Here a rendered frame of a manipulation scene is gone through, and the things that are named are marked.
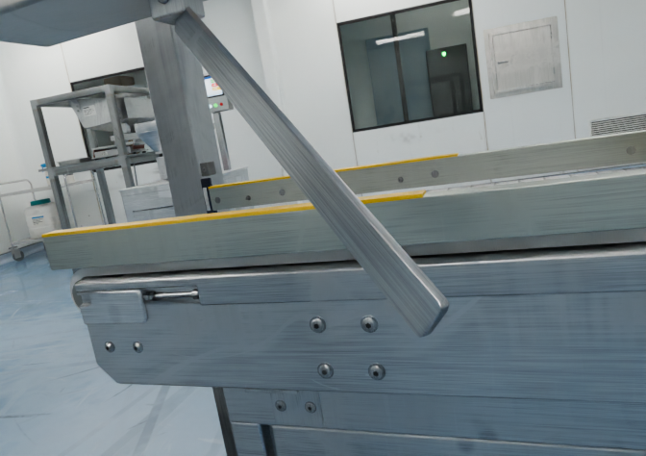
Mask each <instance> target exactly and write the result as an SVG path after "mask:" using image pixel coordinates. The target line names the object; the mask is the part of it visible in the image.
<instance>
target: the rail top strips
mask: <svg viewBox="0 0 646 456"><path fill-rule="evenodd" d="M458 154H459V153H453V154H445V155H438V156H431V157H424V158H416V159H409V160H402V161H395V162H387V163H380V164H373V165H359V166H352V167H344V168H338V169H334V171H335V172H340V171H347V170H355V169H363V168H369V167H377V166H384V165H398V164H405V163H413V162H420V161H428V160H435V159H442V158H450V157H457V156H458ZM288 178H290V176H289V175H287V176H280V177H273V178H265V179H259V180H251V181H244V182H236V183H230V184H222V185H215V186H211V187H209V189H215V188H223V187H229V186H237V185H245V184H252V183H259V182H266V181H274V180H282V179H288ZM425 193H426V190H414V191H405V192H396V193H388V194H379V195H370V196H362V197H358V199H359V200H360V201H361V202H362V203H363V204H368V203H378V202H387V201H396V200H406V199H414V198H423V196H424V194H425ZM313 209H315V208H314V207H313V205H312V204H311V203H310V202H309V203H300V204H291V205H283V206H274V207H265V208H257V209H248V210H239V211H230V212H222V213H212V214H203V215H187V216H178V217H170V218H161V219H152V220H143V221H135V222H126V223H116V224H108V225H99V226H90V227H82V228H73V229H64V230H56V231H53V232H49V233H46V234H42V235H41V236H42V237H43V238H46V237H55V236H64V235H74V234H83V233H92V232H102V231H110V230H120V229H129V228H138V227H148V226H157V225H166V224H175V223H185V222H193V221H203V220H213V219H221V218H231V217H240V216H249V215H267V214H276V213H285V212H295V211H304V210H313Z"/></svg>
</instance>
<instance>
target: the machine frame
mask: <svg viewBox="0 0 646 456"><path fill-rule="evenodd" d="M135 25H136V29H137V38H138V43H139V47H140V52H141V57H142V60H143V65H144V70H145V74H146V79H147V84H148V88H149V92H150V97H151V102H152V106H153V111H154V116H155V119H156V124H157V129H158V134H159V138H160V143H161V151H162V155H163V160H164V164H165V169H166V174H167V179H168V183H169V187H170V192H171V196H172V201H173V206H174V210H175V215H176V217H178V216H187V215H203V214H206V213H207V209H206V204H205V199H204V194H203V190H202V185H201V179H204V178H211V183H212V185H213V186H215V185H222V184H225V183H224V178H223V173H222V168H221V163H220V159H219V153H218V148H217V143H216V138H215V133H214V129H213V124H212V118H211V109H210V104H209V99H208V95H207V90H206V84H205V79H204V74H203V69H202V65H201V64H200V63H199V62H198V61H197V59H196V58H195V57H194V56H193V54H192V53H191V52H190V50H189V49H188V48H187V47H186V45H185V44H184V43H183V41H182V40H181V39H180V38H179V36H178V35H177V34H176V32H175V25H171V24H167V23H163V22H159V21H155V20H153V18H152V16H151V17H148V18H145V19H141V20H139V21H135ZM211 161H214V165H215V170H216V174H214V175H211V176H204V177H203V176H202V173H201V168H200V163H205V162H211ZM212 390H213V395H214V400H215V404H216V409H217V413H218V418H219V422H220V427H221V432H222V436H223V441H224V445H225V449H226V454H227V456H237V453H236V444H235V440H234V435H233V430H232V425H231V422H230V420H229V415H228V410H227V405H226V401H225V396H224V392H223V388H215V387H212Z"/></svg>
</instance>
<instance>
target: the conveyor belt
mask: <svg viewBox="0 0 646 456"><path fill-rule="evenodd" d="M639 169H646V166H640V167H631V168H622V169H614V170H605V171H596V172H587V173H578V174H569V175H560V176H552V177H543V178H534V179H526V180H516V181H507V182H499V183H490V184H481V185H473V186H464V187H455V188H446V189H437V190H426V192H434V191H443V190H460V189H469V188H477V187H487V186H496V185H504V184H513V183H523V182H531V181H540V180H550V179H558V178H567V177H576V176H585V175H594V174H603V173H612V172H621V171H630V170H639ZM637 241H646V228H644V229H631V230H617V231H604V232H590V233H577V234H562V235H549V236H535V237H522V238H508V239H495V240H481V241H454V242H441V243H427V244H414V245H400V246H401V247H402V248H403V249H404V250H405V251H406V253H407V254H408V255H409V256H422V255H437V254H453V253H468V252H484V251H499V250H513V249H529V248H544V247H560V246H575V245H591V244H606V243H621V242H637ZM345 260H356V259H355V258H354V256H353V255H352V254H351V253H350V251H349V250H348V249H345V250H332V251H318V252H305V253H291V254H277V255H263V256H250V257H236V258H223V259H209V260H196V261H181V262H168V263H154V264H141V265H127V266H101V267H88V268H81V269H79V270H77V271H76V272H75V273H74V274H73V276H72V278H71V281H70V293H71V297H72V300H73V302H74V303H75V301H74V298H73V294H72V289H73V286H74V284H75V283H76V282H77V281H79V280H81V279H82V278H83V277H86V276H99V275H115V274H130V273H145V272H161V271H176V270H192V269H207V268H222V267H238V266H268V265H283V264H299V263H314V262H329V261H345ZM75 305H76V307H77V308H78V309H79V311H80V312H81V309H80V308H79V307H78V306H77V304H76V303H75Z"/></svg>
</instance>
